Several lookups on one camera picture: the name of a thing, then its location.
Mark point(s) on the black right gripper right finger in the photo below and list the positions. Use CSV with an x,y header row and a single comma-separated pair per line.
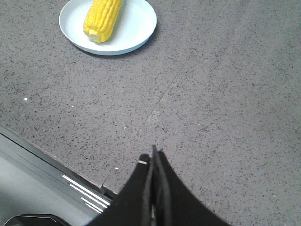
x,y
174,204

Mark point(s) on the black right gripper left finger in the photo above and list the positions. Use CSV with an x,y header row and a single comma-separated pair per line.
x,y
132,206

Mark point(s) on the light blue round plate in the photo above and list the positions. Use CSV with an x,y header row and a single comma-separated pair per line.
x,y
136,22

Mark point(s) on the yellow corn cob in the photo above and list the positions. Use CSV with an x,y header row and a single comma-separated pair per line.
x,y
100,19

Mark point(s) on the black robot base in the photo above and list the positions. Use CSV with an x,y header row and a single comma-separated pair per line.
x,y
36,220

